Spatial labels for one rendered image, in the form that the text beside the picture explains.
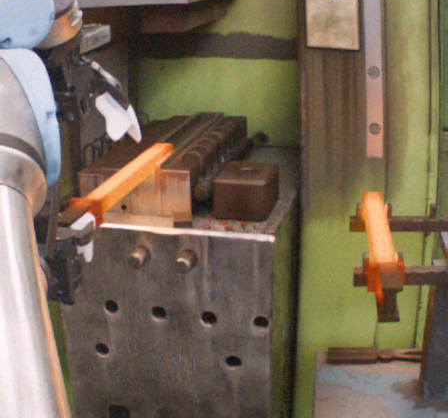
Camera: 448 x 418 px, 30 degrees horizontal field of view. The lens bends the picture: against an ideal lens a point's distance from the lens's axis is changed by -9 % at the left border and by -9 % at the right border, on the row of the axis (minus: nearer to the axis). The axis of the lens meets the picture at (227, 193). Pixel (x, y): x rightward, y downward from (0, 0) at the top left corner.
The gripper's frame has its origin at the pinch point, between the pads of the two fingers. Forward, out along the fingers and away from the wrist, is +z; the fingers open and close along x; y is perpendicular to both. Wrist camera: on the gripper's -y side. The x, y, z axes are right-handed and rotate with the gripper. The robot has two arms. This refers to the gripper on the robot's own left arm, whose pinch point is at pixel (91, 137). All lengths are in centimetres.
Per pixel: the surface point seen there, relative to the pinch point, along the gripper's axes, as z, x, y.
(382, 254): 7.5, 40.5, 11.2
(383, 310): 4.2, 41.7, 22.5
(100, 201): 5.4, 2.3, 6.7
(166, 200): 24.5, 3.6, -11.9
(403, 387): 37, 45, 13
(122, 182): 11.6, 1.4, -3.0
